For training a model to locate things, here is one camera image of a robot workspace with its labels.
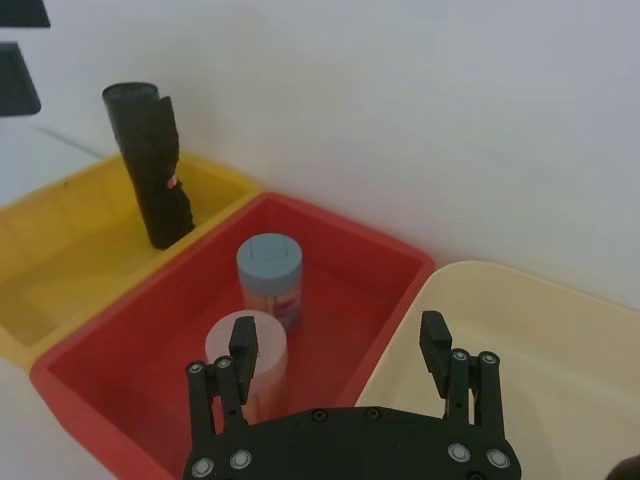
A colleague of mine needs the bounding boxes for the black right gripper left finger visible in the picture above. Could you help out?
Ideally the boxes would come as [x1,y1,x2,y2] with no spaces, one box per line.
[185,316,258,445]

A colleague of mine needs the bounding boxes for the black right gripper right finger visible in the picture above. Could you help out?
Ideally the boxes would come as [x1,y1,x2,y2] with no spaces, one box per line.
[419,310,504,437]

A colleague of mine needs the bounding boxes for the pink-lidded orange canister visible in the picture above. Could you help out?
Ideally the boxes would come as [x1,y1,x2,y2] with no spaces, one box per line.
[204,309,290,426]

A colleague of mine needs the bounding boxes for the blue-lidded orange canister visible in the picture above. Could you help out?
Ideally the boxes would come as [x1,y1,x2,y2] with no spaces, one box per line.
[235,233,305,334]

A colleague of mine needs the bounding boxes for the red plastic bin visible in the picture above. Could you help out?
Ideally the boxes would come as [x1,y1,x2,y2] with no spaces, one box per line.
[28,191,437,480]

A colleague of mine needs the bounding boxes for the cream plastic bin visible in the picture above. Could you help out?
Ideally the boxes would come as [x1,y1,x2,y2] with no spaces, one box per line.
[353,260,640,480]

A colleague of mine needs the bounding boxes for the black rolled bag bundle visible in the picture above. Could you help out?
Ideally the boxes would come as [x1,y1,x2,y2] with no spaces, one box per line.
[101,80,197,251]

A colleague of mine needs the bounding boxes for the yellow plastic bin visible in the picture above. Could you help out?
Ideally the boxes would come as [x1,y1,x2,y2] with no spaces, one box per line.
[0,152,264,372]

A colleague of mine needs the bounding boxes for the dark brown round object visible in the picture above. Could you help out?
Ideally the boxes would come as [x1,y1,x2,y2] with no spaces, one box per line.
[606,453,640,480]

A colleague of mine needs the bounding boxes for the black angular panel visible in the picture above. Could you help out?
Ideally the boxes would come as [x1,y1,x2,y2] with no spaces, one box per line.
[0,0,52,30]
[0,42,43,118]

